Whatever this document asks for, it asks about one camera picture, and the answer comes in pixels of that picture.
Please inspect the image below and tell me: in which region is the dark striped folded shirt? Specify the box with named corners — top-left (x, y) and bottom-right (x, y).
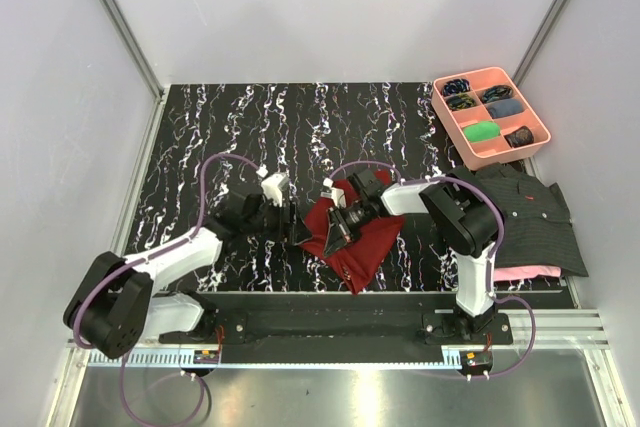
top-left (475, 164), bottom-right (588, 277)

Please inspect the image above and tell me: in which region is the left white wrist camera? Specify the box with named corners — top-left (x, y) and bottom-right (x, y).
top-left (256, 165), bottom-right (290, 208)

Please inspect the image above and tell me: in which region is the pink folded garment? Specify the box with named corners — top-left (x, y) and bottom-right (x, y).
top-left (493, 265), bottom-right (562, 282)

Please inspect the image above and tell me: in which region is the black green rolled sock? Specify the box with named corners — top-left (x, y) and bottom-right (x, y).
top-left (446, 93), bottom-right (477, 112)

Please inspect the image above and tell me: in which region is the red cloth napkin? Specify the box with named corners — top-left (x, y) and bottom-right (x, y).
top-left (302, 169), bottom-right (404, 294)

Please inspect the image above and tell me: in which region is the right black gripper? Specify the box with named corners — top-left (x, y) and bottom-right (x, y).
top-left (325, 198), bottom-right (373, 258)

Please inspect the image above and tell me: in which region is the navy patterned rolled sock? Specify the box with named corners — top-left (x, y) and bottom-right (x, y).
top-left (480, 84), bottom-right (513, 104)

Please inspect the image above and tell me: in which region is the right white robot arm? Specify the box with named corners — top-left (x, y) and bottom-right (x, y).
top-left (323, 167), bottom-right (505, 345)

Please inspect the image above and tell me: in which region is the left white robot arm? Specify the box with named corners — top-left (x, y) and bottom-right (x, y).
top-left (63, 191), bottom-right (312, 359)

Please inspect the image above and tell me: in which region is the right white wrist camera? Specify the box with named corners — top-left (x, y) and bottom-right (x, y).
top-left (321, 178), bottom-right (346, 208)

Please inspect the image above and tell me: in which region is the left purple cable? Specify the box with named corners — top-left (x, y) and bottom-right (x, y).
top-left (72, 153), bottom-right (213, 426)

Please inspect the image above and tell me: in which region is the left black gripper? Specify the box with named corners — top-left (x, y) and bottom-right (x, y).
top-left (243, 196), bottom-right (312, 246)

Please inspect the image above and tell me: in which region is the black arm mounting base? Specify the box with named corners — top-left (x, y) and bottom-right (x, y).
top-left (160, 292), bottom-right (513, 346)

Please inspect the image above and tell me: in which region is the dark patterned rolled sock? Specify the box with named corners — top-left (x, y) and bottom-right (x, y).
top-left (504, 126), bottom-right (535, 149)

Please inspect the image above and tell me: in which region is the black marble pattern mat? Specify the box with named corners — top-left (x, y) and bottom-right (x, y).
top-left (125, 82), bottom-right (461, 292)

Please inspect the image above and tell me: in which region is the black blue rolled sock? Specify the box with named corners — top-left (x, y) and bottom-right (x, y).
top-left (441, 78), bottom-right (471, 97)

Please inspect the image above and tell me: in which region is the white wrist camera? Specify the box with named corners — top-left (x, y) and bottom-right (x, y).
top-left (256, 165), bottom-right (290, 208)
top-left (321, 178), bottom-right (346, 208)

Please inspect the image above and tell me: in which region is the pink divided organizer tray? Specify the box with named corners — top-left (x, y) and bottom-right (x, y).
top-left (432, 67), bottom-right (551, 170)

